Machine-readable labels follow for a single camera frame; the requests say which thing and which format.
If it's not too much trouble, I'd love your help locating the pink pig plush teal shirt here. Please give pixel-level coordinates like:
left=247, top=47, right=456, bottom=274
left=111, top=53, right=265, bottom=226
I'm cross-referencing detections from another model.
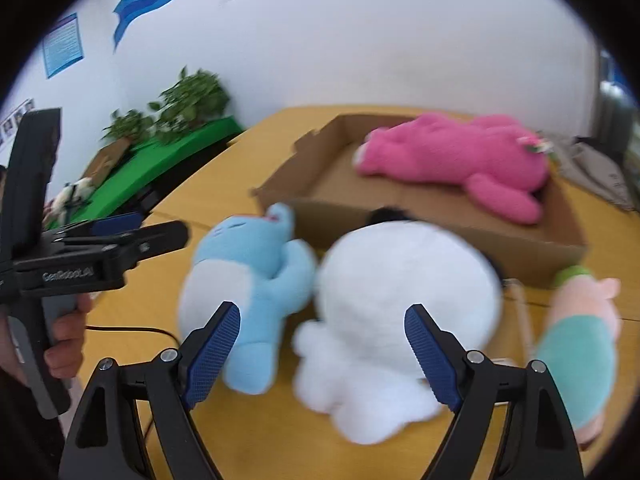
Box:
left=535, top=266, right=622, bottom=450

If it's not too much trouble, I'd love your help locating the blue plush toy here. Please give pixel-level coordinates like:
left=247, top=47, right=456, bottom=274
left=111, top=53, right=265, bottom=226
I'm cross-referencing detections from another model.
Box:
left=177, top=203, right=317, bottom=396

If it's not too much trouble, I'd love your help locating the white panda plush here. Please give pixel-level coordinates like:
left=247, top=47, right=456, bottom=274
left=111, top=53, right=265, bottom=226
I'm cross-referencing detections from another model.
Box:
left=292, top=207, right=502, bottom=445

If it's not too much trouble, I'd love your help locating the pink plush bear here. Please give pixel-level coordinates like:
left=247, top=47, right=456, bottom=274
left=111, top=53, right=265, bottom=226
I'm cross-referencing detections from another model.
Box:
left=352, top=113, right=550, bottom=226

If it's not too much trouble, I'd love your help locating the person's left hand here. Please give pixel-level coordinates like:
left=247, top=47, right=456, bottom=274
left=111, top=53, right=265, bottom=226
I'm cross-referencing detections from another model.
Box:
left=0, top=294, right=93, bottom=386

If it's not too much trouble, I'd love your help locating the small white plush toy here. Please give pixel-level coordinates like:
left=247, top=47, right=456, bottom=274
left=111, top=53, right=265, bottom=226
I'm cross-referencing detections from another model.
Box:
left=51, top=177, right=96, bottom=224

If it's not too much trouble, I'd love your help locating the green cloth covered shelf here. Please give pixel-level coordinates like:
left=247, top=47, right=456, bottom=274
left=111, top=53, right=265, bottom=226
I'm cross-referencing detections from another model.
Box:
left=70, top=116, right=243, bottom=223

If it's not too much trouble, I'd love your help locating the smaller green potted plant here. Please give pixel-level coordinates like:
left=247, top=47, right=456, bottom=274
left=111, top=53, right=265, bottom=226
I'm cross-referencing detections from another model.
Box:
left=103, top=110, right=154, bottom=144

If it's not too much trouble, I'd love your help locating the brown cardboard box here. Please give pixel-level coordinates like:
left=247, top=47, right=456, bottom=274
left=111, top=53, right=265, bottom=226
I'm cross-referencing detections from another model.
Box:
left=254, top=114, right=587, bottom=288

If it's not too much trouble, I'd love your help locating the grey canvas bag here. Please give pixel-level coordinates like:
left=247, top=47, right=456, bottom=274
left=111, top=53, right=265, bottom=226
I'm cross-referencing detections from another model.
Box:
left=541, top=132, right=636, bottom=211

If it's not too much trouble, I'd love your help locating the blue wall poster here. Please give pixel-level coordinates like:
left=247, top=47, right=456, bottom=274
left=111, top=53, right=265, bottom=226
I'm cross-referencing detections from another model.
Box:
left=41, top=13, right=85, bottom=79

